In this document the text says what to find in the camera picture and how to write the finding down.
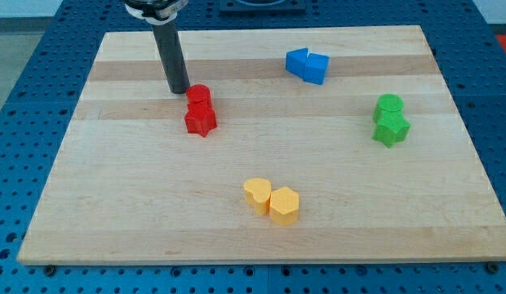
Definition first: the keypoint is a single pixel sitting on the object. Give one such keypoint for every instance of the yellow heart block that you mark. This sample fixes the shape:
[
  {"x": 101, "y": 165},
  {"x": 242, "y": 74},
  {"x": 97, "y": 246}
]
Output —
[{"x": 258, "y": 194}]

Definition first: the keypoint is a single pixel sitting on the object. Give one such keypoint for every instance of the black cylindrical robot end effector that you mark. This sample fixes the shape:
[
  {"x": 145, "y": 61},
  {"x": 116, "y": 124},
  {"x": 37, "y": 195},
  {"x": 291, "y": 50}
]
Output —
[{"x": 169, "y": 48}]

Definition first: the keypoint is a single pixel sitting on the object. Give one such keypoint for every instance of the yellow hexagon block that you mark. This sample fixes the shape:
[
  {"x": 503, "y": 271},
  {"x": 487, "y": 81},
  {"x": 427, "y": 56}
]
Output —
[{"x": 284, "y": 206}]

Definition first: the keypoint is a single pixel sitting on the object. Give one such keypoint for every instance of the green star block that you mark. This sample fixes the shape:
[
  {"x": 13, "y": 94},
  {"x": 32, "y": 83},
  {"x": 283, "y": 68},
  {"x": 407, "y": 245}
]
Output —
[{"x": 390, "y": 128}]

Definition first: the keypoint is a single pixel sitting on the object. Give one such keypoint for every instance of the wooden board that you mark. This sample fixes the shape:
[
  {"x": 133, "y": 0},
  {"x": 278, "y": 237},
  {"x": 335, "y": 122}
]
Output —
[{"x": 130, "y": 185}]

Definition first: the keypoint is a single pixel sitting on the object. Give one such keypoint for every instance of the red cylinder block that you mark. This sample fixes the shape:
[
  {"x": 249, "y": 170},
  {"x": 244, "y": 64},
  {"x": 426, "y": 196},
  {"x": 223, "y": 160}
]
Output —
[{"x": 199, "y": 94}]

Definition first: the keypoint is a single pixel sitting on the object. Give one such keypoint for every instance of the red star block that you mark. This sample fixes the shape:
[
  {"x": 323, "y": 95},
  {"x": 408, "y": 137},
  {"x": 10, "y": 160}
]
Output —
[{"x": 200, "y": 119}]

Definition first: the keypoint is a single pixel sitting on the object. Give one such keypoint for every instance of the green cylinder block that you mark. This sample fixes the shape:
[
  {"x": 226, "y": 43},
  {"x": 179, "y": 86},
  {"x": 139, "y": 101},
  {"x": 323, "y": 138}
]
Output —
[{"x": 387, "y": 104}]

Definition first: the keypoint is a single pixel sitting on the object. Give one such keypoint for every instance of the blue triangle block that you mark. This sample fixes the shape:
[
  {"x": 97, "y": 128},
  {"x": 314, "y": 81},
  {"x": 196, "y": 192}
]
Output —
[{"x": 295, "y": 61}]

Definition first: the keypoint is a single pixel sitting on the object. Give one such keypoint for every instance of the blue cube block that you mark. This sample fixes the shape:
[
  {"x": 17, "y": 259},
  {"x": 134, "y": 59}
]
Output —
[{"x": 315, "y": 68}]

